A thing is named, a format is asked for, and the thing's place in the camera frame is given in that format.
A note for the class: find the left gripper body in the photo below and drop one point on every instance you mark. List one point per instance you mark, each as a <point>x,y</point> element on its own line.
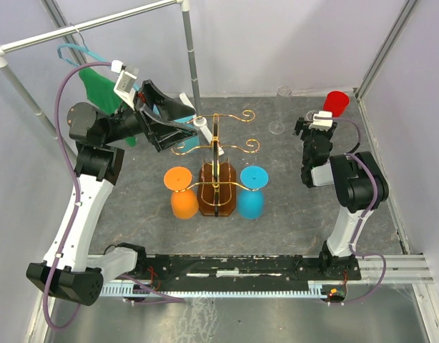
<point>138,101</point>

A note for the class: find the brown wooden rack base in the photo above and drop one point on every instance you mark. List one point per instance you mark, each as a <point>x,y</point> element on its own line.
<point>218,201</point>

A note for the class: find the green cloth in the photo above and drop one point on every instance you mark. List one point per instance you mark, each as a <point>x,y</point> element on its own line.
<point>100,91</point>

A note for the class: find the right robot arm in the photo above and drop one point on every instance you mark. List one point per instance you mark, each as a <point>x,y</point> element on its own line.
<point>360,188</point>

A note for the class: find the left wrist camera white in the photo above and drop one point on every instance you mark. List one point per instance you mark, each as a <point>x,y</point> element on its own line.
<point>124,86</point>

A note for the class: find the blue front wine glass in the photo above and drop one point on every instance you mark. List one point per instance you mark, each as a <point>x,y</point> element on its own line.
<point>251,201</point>

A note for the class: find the light blue cable duct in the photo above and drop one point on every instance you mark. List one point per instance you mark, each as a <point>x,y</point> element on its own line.
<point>128,289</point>

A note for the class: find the light blue back glass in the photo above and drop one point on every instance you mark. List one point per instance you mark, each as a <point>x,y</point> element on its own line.
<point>188,143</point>

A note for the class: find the orange wine glass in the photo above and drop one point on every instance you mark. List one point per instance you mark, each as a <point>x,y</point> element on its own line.
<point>183,200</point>

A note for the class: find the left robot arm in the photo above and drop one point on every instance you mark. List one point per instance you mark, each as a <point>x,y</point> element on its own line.
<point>66,272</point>

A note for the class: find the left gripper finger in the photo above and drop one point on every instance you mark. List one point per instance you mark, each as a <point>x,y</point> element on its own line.
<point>169,132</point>
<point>167,107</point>

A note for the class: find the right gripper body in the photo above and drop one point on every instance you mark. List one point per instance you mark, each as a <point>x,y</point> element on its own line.
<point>307,133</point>

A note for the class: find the clear wine glass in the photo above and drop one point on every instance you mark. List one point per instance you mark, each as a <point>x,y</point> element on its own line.
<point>282,104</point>
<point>299,146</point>

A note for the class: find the red wine glass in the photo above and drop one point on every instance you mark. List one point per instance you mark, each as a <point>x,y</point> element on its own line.
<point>336,102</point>

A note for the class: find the gold wire glass rack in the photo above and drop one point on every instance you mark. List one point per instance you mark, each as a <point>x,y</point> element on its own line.
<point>215,145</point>

